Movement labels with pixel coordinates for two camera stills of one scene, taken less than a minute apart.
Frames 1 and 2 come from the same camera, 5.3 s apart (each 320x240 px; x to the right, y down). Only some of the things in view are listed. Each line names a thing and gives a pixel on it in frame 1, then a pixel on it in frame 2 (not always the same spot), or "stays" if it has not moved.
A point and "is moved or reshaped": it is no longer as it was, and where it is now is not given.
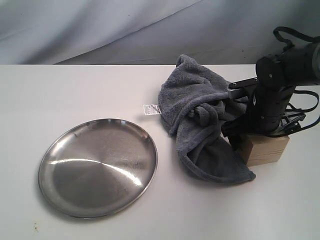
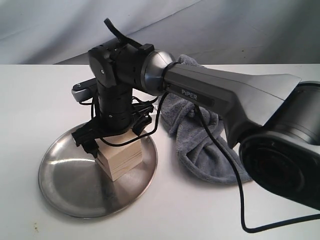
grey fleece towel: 195,104 stays
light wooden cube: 264,149 is moved or reshaped
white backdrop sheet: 149,32 stays
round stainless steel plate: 98,167 stays
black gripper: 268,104 → 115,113
